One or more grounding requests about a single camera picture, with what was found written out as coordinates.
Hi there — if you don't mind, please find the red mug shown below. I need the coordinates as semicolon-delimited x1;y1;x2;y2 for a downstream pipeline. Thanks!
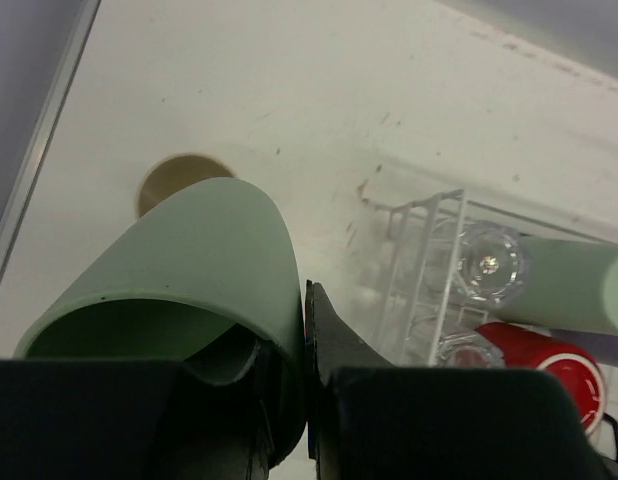
477;322;607;436

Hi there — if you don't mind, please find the green cup in low rack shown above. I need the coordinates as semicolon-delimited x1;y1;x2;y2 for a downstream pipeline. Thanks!
495;236;618;336

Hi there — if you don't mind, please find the clear glass rear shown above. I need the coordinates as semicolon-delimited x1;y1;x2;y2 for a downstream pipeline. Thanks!
452;221;528;309

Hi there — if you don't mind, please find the clear glass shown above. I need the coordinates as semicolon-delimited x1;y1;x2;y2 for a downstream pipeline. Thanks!
434;330;505;368
452;221;528;309

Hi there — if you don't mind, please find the beige cup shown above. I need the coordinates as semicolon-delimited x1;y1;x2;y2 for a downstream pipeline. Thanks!
135;153;236;218

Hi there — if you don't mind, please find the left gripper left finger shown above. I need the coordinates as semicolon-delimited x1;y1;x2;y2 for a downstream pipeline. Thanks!
0;344;269;479

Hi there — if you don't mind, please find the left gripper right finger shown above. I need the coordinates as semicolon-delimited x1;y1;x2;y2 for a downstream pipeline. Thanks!
304;282;618;479

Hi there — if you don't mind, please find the clear glass middle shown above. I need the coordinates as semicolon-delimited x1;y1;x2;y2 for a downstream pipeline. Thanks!
434;330;505;368

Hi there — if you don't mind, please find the light green cup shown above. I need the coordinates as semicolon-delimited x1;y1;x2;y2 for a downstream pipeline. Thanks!
15;177;306;465

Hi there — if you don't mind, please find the purple cup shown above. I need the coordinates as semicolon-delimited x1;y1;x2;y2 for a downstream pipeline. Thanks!
549;329;618;354

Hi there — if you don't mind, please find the low white wire rack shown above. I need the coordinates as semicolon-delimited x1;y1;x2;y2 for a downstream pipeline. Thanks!
370;190;618;366

